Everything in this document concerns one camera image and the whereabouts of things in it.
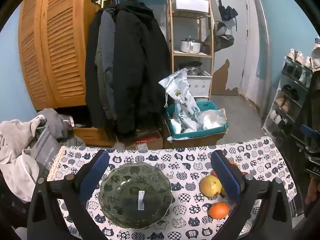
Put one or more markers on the printed plastic bag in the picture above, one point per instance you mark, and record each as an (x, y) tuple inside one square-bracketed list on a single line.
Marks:
[(183, 100)]

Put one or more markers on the grey jacket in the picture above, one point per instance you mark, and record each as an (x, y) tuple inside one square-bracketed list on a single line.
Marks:
[(106, 55)]

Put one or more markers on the group of shoes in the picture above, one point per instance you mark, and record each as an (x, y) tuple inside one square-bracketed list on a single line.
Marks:
[(287, 105)]

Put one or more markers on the large orange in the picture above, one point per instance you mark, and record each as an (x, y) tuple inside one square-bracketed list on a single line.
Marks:
[(233, 164)]

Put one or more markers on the dark pan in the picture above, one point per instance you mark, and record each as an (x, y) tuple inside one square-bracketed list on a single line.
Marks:
[(206, 47)]

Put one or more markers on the white pot with lid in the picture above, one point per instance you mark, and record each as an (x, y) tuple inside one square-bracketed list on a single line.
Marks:
[(190, 45)]

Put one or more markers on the teal cardboard box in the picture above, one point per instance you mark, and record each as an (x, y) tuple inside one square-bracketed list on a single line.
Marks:
[(200, 135)]

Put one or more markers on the wooden drawer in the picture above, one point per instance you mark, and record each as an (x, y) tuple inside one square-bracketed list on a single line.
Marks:
[(91, 132)]

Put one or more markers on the hanging dark bag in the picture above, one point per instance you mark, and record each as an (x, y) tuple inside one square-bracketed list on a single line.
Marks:
[(223, 42)]

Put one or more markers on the white storage box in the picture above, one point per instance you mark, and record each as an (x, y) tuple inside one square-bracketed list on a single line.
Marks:
[(191, 3)]

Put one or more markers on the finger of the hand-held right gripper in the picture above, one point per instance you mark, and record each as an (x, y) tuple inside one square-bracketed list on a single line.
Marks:
[(310, 131)]

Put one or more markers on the yellow pear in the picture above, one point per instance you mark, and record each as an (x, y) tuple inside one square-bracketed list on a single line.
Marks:
[(211, 186), (223, 192)]

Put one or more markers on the beige hoodie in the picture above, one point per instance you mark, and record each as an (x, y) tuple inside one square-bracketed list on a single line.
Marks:
[(15, 152)]

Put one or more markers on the white door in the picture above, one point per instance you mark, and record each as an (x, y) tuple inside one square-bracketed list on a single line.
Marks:
[(232, 62)]

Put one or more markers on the black umbrella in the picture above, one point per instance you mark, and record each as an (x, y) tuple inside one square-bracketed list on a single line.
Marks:
[(227, 11)]

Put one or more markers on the white drawer box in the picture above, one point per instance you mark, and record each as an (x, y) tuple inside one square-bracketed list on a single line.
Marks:
[(198, 86)]

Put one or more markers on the person's right hand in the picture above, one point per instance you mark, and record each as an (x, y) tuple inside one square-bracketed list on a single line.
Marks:
[(312, 195)]

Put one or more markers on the wooden louvered wardrobe door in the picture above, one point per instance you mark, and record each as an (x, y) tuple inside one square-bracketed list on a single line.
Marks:
[(60, 55)]

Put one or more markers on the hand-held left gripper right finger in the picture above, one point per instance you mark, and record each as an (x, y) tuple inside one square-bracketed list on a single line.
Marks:
[(226, 177)]

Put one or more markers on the shoe rack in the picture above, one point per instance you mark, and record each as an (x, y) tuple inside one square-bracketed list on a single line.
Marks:
[(287, 100)]

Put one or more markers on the green glass bowl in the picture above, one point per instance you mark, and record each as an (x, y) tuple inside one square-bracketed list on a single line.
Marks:
[(125, 205)]

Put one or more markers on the grey fabric bag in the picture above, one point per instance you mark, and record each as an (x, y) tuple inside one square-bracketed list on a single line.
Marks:
[(47, 147)]

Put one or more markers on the steel pot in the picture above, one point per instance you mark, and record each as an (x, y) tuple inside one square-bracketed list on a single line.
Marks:
[(193, 68)]

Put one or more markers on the bamboo shelf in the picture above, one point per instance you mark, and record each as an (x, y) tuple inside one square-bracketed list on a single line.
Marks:
[(172, 30)]

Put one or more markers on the small cardboard box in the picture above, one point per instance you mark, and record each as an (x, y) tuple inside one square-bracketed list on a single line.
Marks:
[(150, 141)]

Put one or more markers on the small orange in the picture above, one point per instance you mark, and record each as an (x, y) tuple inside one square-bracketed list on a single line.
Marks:
[(213, 173)]

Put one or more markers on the dark green jacket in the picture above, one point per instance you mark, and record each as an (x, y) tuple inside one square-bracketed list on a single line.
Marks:
[(91, 67)]

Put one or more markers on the clear plastic bag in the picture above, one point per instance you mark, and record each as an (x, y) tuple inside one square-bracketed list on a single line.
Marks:
[(212, 120)]

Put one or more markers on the hanging grey bag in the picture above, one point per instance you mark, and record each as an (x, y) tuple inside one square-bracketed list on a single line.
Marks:
[(220, 28)]

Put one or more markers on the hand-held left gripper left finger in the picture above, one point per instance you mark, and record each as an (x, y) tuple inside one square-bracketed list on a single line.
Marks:
[(93, 175)]

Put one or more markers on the black coat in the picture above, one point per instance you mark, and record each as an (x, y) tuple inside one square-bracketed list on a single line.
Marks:
[(140, 67)]

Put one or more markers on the large cardboard box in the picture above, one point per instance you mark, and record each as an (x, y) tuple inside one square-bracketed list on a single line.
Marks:
[(197, 141)]

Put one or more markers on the cat print tablecloth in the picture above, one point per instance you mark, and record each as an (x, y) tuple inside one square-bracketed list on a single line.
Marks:
[(190, 160)]

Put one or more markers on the grey garment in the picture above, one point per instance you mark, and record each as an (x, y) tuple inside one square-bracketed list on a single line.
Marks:
[(53, 122)]

